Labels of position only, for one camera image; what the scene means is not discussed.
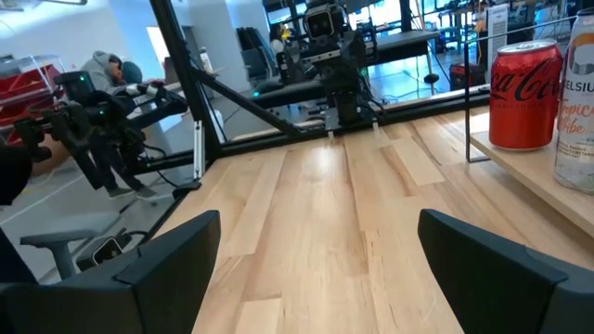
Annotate silver bracket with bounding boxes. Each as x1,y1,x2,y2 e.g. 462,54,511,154
192,119,207,182

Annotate red storage bins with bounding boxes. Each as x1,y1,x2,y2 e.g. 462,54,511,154
0,64,64,140

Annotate white Celsius Tropical Vibe can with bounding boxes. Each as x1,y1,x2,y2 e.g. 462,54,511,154
552,6,594,196

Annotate white sign board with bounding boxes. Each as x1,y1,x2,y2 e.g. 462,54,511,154
485,3,510,84

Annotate black aluminium table frame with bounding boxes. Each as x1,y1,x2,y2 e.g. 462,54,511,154
136,0,492,250

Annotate small black white device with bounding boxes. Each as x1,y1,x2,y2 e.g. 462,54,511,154
90,235,125,266

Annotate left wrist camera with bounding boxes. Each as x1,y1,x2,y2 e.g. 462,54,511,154
303,3,348,42

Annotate red Coca-Cola can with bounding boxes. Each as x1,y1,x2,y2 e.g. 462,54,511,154
488,38,564,152

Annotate grey chair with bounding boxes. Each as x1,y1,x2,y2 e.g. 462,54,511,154
19,211,123,282

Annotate black desk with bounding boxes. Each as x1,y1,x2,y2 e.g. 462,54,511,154
252,30,442,110

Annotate person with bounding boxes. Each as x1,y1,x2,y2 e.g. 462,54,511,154
85,138,160,201
268,22,292,59
79,49,143,96

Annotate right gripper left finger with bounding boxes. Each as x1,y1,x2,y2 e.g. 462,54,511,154
0,209,223,334

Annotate black office chair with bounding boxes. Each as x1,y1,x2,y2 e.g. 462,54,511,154
235,25,279,96

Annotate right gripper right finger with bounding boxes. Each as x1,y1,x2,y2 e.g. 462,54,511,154
417,207,594,334

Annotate red toolbox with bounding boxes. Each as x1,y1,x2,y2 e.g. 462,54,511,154
448,62,487,92

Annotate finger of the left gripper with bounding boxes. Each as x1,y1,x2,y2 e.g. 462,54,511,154
274,42,305,84
355,20,381,66

